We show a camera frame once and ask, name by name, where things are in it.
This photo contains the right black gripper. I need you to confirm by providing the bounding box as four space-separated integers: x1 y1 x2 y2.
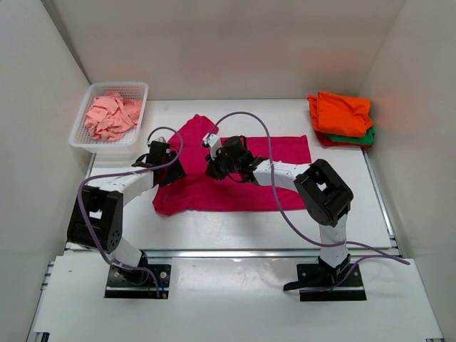
206 147 241 182

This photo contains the magenta t shirt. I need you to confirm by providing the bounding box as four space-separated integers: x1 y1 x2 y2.
152 114 311 216

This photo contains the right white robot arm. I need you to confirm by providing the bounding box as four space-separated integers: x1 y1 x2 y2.
202 134 353 286

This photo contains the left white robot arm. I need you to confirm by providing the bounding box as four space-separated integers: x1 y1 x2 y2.
67 140 185 284

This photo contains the white plastic basket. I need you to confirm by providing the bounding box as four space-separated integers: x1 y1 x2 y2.
69 81 148 155

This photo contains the pink t shirt in basket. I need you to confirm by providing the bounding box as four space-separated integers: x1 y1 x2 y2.
84 91 143 142

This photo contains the red folded t shirt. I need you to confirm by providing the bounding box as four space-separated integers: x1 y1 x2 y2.
315 131 370 148

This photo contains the orange folded t shirt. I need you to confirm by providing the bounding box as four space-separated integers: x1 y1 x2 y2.
307 91 373 138

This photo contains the green folded t shirt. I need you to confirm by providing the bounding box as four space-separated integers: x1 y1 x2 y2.
323 126 375 147

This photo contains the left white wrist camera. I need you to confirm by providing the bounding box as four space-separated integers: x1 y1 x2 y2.
147 134 167 146

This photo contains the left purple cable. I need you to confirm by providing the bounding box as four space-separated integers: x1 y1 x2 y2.
76 127 185 299

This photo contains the purple cable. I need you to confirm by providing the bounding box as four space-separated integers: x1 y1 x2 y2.
76 127 185 299
204 111 410 291

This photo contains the aluminium table rail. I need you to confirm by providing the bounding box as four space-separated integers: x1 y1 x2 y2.
63 247 400 259

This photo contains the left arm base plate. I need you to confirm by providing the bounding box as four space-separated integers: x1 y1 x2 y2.
104 264 172 300

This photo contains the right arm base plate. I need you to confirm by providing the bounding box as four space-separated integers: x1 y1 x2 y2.
283 264 367 302

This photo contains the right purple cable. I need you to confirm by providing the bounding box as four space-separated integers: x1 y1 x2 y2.
204 111 410 291

